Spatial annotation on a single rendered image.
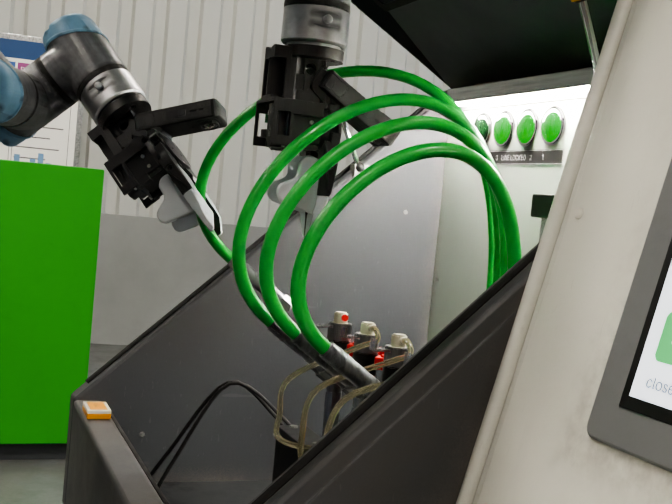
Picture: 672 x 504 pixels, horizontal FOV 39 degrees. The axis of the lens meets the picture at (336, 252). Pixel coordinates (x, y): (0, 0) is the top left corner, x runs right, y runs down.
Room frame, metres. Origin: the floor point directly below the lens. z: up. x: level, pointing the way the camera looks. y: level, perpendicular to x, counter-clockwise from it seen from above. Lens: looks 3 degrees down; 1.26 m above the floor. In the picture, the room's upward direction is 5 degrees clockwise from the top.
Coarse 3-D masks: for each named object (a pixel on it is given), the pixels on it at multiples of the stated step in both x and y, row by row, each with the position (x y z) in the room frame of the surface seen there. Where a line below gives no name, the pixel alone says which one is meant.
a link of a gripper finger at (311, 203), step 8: (304, 160) 1.08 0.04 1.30; (312, 160) 1.08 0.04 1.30; (304, 168) 1.08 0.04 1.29; (296, 176) 1.08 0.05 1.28; (280, 184) 1.07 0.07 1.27; (288, 184) 1.07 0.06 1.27; (280, 192) 1.07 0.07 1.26; (312, 192) 1.08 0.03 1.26; (280, 200) 1.07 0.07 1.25; (304, 200) 1.08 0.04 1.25; (312, 200) 1.08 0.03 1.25; (320, 200) 1.08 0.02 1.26; (304, 208) 1.08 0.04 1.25; (312, 208) 1.08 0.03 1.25; (320, 208) 1.08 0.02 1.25; (312, 216) 1.08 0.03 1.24
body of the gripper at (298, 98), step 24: (288, 48) 1.07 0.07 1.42; (312, 48) 1.06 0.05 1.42; (264, 72) 1.09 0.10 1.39; (288, 72) 1.07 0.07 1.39; (312, 72) 1.09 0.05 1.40; (264, 96) 1.08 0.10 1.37; (288, 96) 1.07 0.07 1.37; (312, 96) 1.09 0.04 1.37; (288, 120) 1.07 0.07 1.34; (312, 120) 1.07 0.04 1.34; (264, 144) 1.11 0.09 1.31; (312, 144) 1.07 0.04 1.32
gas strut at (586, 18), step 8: (576, 0) 0.85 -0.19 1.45; (584, 0) 0.85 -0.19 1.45; (584, 8) 0.85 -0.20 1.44; (584, 16) 0.85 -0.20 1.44; (584, 24) 0.86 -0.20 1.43; (592, 24) 0.85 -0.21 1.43; (592, 32) 0.86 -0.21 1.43; (592, 40) 0.86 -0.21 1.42; (592, 48) 0.86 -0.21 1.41; (592, 56) 0.86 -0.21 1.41
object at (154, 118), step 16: (144, 112) 1.23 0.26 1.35; (160, 112) 1.23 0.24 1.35; (176, 112) 1.22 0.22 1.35; (192, 112) 1.22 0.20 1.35; (208, 112) 1.21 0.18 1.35; (224, 112) 1.24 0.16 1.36; (144, 128) 1.23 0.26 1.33; (176, 128) 1.24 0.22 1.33; (192, 128) 1.24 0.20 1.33; (208, 128) 1.23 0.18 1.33
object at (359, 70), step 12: (336, 72) 1.19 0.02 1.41; (348, 72) 1.19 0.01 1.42; (360, 72) 1.19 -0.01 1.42; (372, 72) 1.19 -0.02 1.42; (384, 72) 1.19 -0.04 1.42; (396, 72) 1.19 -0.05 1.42; (408, 72) 1.20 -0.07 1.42; (420, 84) 1.19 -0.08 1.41; (432, 84) 1.19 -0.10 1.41; (432, 96) 1.20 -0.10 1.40; (444, 96) 1.19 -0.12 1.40; (252, 108) 1.19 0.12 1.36; (456, 108) 1.19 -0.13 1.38; (240, 120) 1.19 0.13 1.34; (228, 132) 1.19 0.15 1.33; (216, 144) 1.19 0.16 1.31; (216, 156) 1.20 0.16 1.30; (204, 168) 1.19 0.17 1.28; (204, 180) 1.19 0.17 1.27; (204, 192) 1.20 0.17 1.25; (204, 228) 1.19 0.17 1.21; (492, 228) 1.19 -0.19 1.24; (216, 240) 1.19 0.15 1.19; (492, 240) 1.19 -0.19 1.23; (228, 252) 1.19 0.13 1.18; (492, 252) 1.19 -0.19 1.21; (492, 264) 1.19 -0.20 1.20; (492, 276) 1.19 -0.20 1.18
